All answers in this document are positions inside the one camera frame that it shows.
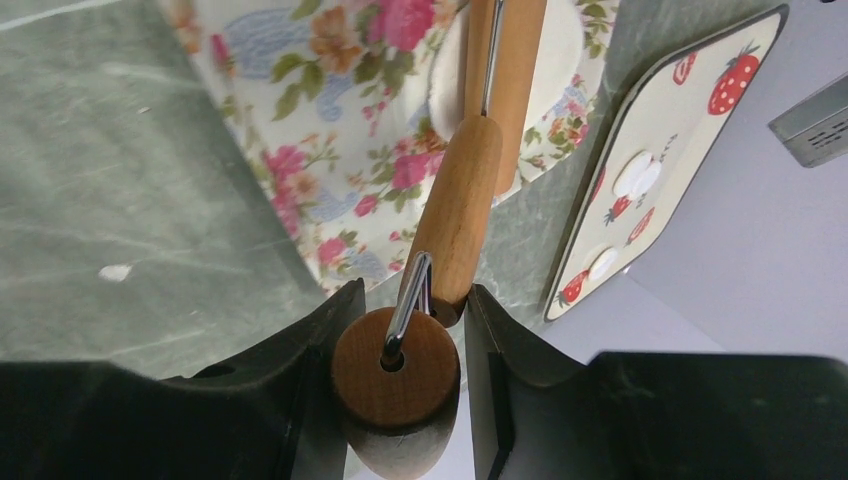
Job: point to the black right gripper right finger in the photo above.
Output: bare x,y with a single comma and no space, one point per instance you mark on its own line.
537,413

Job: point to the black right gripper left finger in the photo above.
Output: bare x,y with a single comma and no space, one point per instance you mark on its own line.
264,413

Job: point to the wooden rolling pin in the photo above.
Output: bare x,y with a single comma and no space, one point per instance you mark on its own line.
396,371

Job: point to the floral print tray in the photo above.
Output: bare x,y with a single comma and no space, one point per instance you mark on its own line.
342,110

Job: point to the white dough lump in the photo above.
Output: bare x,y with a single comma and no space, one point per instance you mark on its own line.
558,58

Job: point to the round white wrapper right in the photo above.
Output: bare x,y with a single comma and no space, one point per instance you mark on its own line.
602,264

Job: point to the round white wrapper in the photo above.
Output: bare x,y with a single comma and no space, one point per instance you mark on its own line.
602,264
646,180
630,173

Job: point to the round white wrapper left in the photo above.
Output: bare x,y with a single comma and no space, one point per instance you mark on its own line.
630,173

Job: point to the round white wrapper middle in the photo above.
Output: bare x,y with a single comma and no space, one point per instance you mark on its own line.
646,180

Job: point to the strawberry print tray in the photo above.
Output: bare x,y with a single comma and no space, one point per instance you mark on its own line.
665,127

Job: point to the grey metal box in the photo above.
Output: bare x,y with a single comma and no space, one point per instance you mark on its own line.
814,131

